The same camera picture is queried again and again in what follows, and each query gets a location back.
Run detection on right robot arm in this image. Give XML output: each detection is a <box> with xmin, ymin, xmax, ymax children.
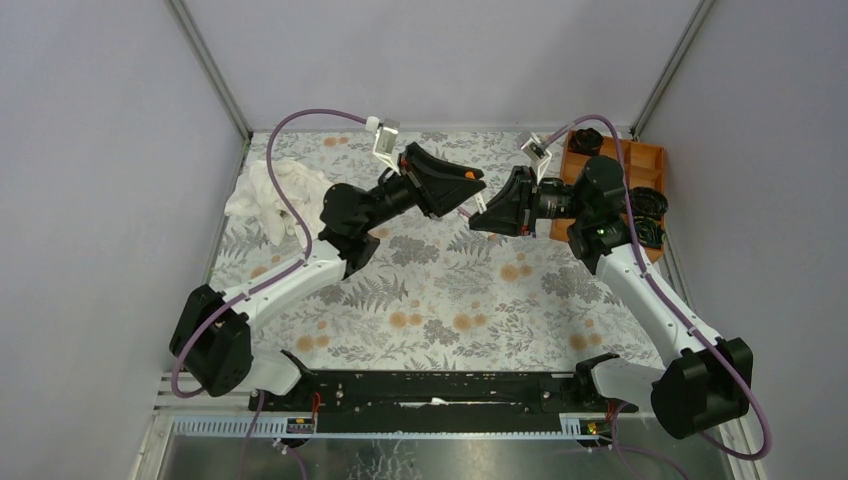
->
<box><xmin>469</xmin><ymin>156</ymin><xmax>762</xmax><ymax>439</ymax></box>

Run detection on white pen orange tip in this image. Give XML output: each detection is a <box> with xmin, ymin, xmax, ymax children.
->
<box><xmin>473</xmin><ymin>193</ymin><xmax>487</xmax><ymax>213</ymax></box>

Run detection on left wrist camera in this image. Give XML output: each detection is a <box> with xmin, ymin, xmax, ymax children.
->
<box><xmin>365</xmin><ymin>116</ymin><xmax>399</xmax><ymax>173</ymax></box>

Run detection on black cable coil top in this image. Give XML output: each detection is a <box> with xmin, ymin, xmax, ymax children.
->
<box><xmin>569</xmin><ymin>128</ymin><xmax>605</xmax><ymax>158</ymax></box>

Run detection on orange compartment tray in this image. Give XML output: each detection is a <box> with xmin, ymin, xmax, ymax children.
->
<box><xmin>549</xmin><ymin>132</ymin><xmax>666</xmax><ymax>263</ymax></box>

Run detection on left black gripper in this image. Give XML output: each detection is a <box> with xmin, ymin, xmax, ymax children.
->
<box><xmin>357</xmin><ymin>142</ymin><xmax>483</xmax><ymax>234</ymax></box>

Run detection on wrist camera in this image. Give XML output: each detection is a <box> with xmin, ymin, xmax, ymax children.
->
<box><xmin>365</xmin><ymin>116</ymin><xmax>399</xmax><ymax>173</ymax></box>
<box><xmin>517</xmin><ymin>131</ymin><xmax>552</xmax><ymax>182</ymax></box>

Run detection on black cable coil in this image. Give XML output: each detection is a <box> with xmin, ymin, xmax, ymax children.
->
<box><xmin>629</xmin><ymin>186</ymin><xmax>670</xmax><ymax>220</ymax></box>
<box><xmin>634</xmin><ymin>218</ymin><xmax>666</xmax><ymax>250</ymax></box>
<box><xmin>569</xmin><ymin>128</ymin><xmax>605</xmax><ymax>158</ymax></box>

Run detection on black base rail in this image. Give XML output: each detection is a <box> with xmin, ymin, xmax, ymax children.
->
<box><xmin>248</xmin><ymin>370</ymin><xmax>617</xmax><ymax>436</ymax></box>

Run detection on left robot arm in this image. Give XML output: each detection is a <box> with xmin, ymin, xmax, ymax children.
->
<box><xmin>169</xmin><ymin>143</ymin><xmax>485</xmax><ymax>411</ymax></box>

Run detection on floral table mat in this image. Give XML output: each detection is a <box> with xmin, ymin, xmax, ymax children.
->
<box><xmin>210</xmin><ymin>132</ymin><xmax>662</xmax><ymax>371</ymax></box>

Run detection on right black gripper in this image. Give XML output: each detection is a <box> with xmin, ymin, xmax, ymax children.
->
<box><xmin>469</xmin><ymin>166</ymin><xmax>590</xmax><ymax>237</ymax></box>

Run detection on white crumpled cloth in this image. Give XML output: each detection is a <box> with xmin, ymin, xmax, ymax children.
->
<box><xmin>224</xmin><ymin>158</ymin><xmax>332</xmax><ymax>246</ymax></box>

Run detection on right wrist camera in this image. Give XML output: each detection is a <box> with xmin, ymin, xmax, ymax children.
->
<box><xmin>517</xmin><ymin>131</ymin><xmax>552</xmax><ymax>182</ymax></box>

